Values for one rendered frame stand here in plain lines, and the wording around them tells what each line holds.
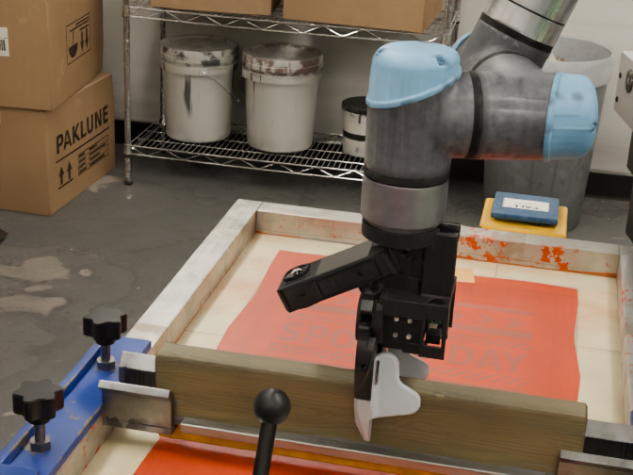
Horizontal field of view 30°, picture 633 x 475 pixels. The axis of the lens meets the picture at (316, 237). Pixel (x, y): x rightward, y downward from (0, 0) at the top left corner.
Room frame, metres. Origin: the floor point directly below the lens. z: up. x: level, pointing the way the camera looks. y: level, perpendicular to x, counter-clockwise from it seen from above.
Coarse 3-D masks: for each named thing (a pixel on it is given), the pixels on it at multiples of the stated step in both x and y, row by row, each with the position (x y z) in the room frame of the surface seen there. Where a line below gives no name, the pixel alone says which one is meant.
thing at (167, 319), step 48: (240, 240) 1.50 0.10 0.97; (336, 240) 1.55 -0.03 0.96; (480, 240) 1.51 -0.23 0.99; (528, 240) 1.51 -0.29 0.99; (576, 240) 1.52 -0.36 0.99; (192, 288) 1.30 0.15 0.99; (624, 288) 1.36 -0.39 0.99; (144, 336) 1.17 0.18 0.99; (624, 336) 1.24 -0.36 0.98; (624, 384) 1.16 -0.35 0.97; (96, 432) 0.99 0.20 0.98
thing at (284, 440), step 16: (192, 432) 0.98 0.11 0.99; (208, 432) 0.98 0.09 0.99; (224, 432) 0.97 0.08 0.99; (240, 432) 0.97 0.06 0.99; (256, 432) 0.97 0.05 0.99; (288, 448) 0.96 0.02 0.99; (304, 448) 0.96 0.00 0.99; (320, 448) 0.95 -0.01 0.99; (336, 448) 0.95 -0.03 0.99; (352, 448) 0.95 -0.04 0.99; (368, 448) 0.95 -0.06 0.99; (384, 448) 0.96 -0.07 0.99; (384, 464) 0.94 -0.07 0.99; (400, 464) 0.94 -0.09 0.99; (416, 464) 0.94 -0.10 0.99; (432, 464) 0.93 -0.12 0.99; (448, 464) 0.93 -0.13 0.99; (464, 464) 0.94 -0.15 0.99; (480, 464) 0.94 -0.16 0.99
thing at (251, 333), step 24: (288, 264) 1.47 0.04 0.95; (264, 288) 1.39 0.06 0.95; (240, 312) 1.31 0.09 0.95; (264, 312) 1.32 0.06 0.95; (240, 336) 1.25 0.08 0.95; (264, 336) 1.25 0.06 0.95; (168, 456) 0.98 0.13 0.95; (192, 456) 0.99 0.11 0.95; (216, 456) 0.99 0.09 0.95; (240, 456) 0.99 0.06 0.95
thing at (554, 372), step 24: (456, 288) 1.42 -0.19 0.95; (480, 288) 1.42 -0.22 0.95; (504, 288) 1.42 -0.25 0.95; (528, 288) 1.43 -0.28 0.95; (552, 288) 1.43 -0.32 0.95; (552, 312) 1.36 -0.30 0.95; (576, 312) 1.36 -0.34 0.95; (552, 336) 1.29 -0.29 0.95; (552, 360) 1.23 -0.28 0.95; (576, 360) 1.23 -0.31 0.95; (528, 384) 1.17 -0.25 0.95; (552, 384) 1.17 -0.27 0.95; (576, 384) 1.17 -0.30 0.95
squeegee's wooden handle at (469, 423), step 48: (192, 384) 0.99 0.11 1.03; (240, 384) 0.98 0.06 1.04; (288, 384) 0.97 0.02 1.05; (336, 384) 0.97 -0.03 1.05; (432, 384) 0.97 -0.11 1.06; (288, 432) 0.97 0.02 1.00; (336, 432) 0.96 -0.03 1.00; (384, 432) 0.96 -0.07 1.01; (432, 432) 0.95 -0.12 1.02; (480, 432) 0.94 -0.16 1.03; (528, 432) 0.93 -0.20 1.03; (576, 432) 0.92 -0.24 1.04
